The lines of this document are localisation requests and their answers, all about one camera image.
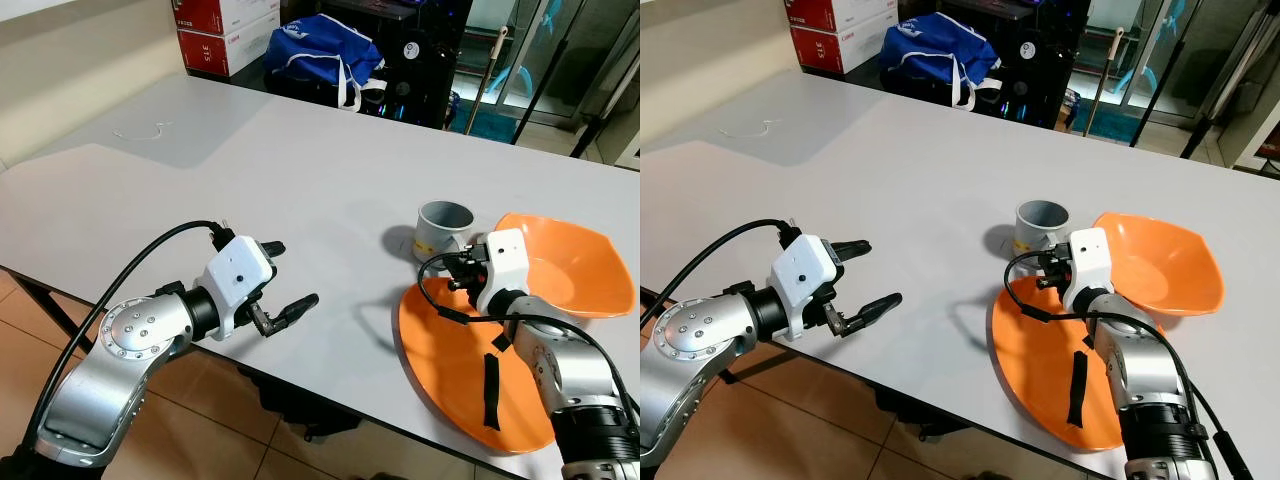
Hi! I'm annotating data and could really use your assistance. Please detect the grey mug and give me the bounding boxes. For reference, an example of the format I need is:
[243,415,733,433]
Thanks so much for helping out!
[1015,200,1073,263]
[415,201,478,264]

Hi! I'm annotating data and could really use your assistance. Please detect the black tripod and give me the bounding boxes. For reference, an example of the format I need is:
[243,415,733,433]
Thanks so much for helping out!
[1140,0,1280,161]
[515,0,641,161]

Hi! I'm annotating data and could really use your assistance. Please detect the orange plastic plate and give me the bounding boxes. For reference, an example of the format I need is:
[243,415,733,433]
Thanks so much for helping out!
[398,283,561,454]
[990,278,1166,453]

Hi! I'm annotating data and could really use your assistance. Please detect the wooden broom stick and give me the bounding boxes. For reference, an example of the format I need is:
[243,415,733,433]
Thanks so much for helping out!
[465,28,511,136]
[1085,28,1126,136]

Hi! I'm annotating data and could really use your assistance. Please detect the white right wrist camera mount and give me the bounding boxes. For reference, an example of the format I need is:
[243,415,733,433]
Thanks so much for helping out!
[1062,228,1114,316]
[475,228,529,316]

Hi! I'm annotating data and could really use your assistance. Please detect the red white cardboard box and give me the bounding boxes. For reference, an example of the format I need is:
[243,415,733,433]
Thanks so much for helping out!
[783,0,891,33]
[178,15,281,79]
[172,0,281,36]
[790,12,891,76]

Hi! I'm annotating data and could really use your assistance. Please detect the black computer tower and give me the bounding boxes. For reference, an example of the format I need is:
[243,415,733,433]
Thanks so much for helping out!
[1000,0,1086,126]
[385,0,471,129]

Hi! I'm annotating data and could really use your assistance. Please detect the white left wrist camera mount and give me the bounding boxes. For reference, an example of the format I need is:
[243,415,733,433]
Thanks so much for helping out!
[768,235,851,341]
[197,235,278,341]

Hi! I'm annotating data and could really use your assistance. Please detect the black table leg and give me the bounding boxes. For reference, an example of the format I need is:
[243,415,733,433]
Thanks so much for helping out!
[10,270,96,331]

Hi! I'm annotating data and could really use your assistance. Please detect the black bundle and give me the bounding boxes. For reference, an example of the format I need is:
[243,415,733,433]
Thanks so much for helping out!
[240,365,361,441]
[870,385,971,441]

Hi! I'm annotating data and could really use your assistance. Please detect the orange plastic bowl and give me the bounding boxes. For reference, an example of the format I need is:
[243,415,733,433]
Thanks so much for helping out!
[493,212,636,319]
[1092,212,1226,318]

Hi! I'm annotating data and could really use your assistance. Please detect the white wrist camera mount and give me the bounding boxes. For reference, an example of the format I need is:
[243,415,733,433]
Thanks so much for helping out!
[1062,228,1114,316]
[475,228,529,316]
[197,235,278,341]
[768,235,851,341]

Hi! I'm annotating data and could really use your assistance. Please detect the blue bag white straps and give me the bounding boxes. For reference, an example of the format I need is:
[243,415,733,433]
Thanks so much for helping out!
[265,14,386,111]
[880,12,1003,111]

